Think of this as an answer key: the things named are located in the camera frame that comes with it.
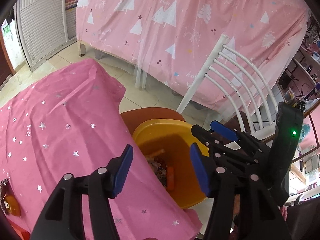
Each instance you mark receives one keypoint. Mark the pink fleece sleeve forearm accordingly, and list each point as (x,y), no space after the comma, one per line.
(283,211)

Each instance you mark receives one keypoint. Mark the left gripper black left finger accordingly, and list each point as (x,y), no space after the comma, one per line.
(61,217)

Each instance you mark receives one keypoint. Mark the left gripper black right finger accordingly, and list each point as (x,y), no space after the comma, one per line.
(243,207)

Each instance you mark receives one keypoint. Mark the white louvered wardrobe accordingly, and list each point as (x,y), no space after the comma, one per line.
(44,27)

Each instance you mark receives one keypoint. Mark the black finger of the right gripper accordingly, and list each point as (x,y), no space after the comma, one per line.
(228,131)
(213,145)

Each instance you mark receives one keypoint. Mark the orange thread spool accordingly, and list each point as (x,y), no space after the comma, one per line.
(170,178)

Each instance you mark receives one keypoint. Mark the yellow plastic bin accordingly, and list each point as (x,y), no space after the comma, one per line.
(169,141)

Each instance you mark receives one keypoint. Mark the pink star tablecloth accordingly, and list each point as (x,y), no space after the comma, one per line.
(69,122)

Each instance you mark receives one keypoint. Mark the pink tree-print bed curtain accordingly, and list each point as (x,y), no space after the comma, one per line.
(171,39)

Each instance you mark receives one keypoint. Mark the white metal chair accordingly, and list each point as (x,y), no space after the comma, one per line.
(242,83)

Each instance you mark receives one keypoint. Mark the orange round stool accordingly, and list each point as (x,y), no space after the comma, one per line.
(136,117)

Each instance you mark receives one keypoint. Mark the brown foil wrapper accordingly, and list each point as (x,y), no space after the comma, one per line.
(3,190)

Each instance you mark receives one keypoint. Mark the amber yellow round jar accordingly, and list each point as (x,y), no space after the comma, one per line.
(12,206)

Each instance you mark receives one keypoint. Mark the dark red door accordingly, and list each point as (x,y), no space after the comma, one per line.
(6,68)

